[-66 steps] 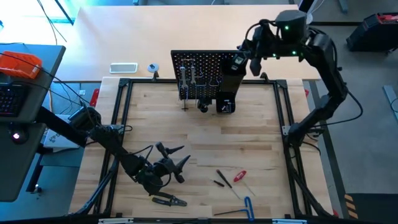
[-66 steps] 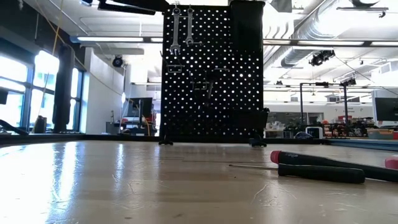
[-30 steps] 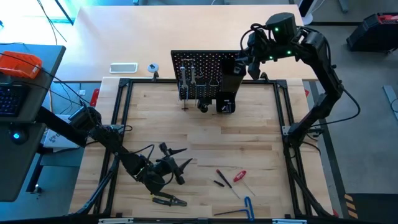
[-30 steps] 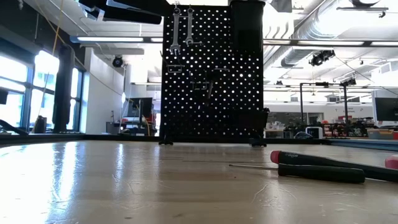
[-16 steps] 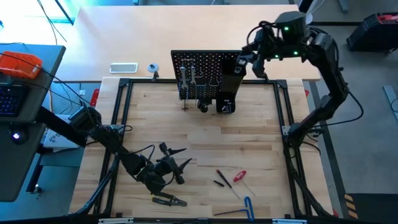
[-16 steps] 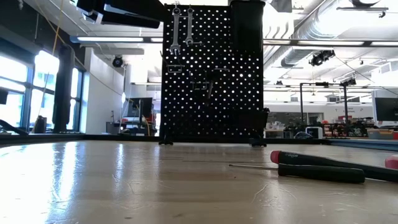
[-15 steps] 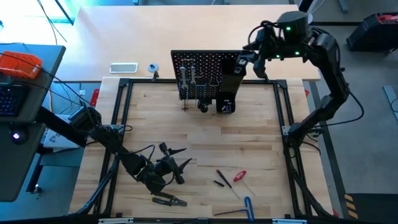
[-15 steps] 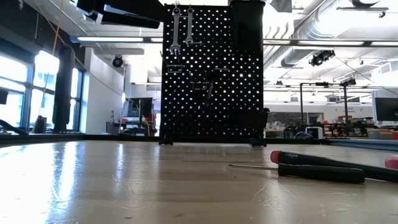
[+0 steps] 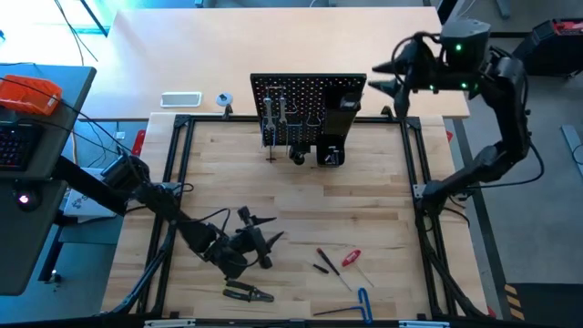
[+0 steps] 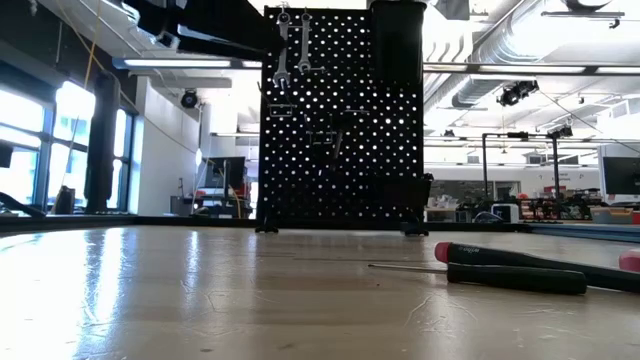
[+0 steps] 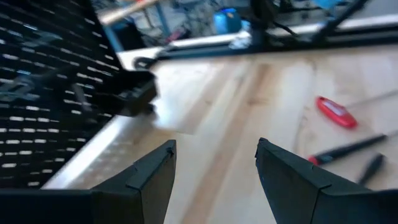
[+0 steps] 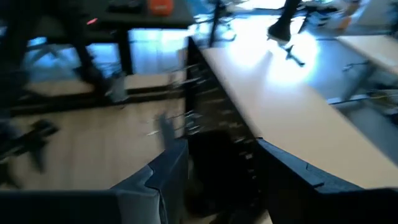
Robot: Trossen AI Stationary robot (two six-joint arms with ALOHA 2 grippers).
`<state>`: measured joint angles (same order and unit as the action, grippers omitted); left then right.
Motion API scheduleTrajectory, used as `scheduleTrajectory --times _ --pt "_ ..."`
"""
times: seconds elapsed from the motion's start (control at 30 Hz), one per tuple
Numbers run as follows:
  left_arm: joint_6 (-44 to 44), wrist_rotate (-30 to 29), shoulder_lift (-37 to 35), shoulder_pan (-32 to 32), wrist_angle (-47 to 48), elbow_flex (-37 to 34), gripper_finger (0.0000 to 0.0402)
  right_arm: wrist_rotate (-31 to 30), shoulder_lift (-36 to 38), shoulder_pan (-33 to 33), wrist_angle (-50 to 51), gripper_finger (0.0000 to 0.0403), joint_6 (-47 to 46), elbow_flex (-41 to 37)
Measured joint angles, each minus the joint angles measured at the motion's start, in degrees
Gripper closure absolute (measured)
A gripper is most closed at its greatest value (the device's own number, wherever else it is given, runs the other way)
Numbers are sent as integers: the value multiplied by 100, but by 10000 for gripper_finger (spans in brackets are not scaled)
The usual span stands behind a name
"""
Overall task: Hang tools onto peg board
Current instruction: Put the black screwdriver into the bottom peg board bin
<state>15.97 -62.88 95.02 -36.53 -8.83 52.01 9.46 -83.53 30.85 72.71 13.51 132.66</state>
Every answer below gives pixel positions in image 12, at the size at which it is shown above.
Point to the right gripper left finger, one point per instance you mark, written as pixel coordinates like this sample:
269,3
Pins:
161,193

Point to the beige table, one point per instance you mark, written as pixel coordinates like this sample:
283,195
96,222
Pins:
373,51

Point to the orange plastic case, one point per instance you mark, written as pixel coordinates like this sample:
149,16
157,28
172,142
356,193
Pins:
160,7

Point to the beige wooden desk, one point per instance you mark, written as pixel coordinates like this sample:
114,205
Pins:
295,124

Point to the black metal pegboard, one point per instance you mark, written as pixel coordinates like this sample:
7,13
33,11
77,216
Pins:
211,105

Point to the black stand leg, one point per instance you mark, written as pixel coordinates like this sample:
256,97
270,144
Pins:
281,28

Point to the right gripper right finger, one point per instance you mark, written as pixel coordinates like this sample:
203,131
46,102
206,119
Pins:
295,199

